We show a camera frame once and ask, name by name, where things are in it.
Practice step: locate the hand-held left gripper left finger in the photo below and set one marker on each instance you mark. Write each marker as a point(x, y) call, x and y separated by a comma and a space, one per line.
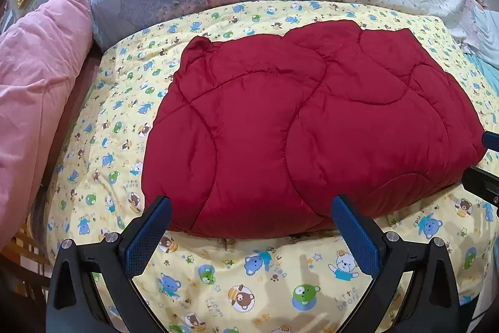
point(148, 235)

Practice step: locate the wooden bed frame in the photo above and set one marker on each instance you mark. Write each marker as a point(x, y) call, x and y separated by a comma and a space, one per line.
point(23, 266)

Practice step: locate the light blue cloth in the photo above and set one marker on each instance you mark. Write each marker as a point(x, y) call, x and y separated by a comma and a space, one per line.
point(487, 56)

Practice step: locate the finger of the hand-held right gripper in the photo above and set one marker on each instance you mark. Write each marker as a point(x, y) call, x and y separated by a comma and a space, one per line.
point(492, 141)
point(483, 186)

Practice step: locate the red quilted jacket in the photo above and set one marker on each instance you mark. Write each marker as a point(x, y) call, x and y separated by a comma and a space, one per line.
point(312, 130)

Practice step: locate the yellow bear print bed sheet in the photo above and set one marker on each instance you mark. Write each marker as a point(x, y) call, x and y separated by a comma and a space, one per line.
point(253, 278)

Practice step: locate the pink quilt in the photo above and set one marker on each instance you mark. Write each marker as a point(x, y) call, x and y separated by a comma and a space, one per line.
point(35, 83)

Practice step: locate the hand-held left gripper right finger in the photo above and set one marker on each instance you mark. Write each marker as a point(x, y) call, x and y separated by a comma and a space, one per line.
point(356, 235)

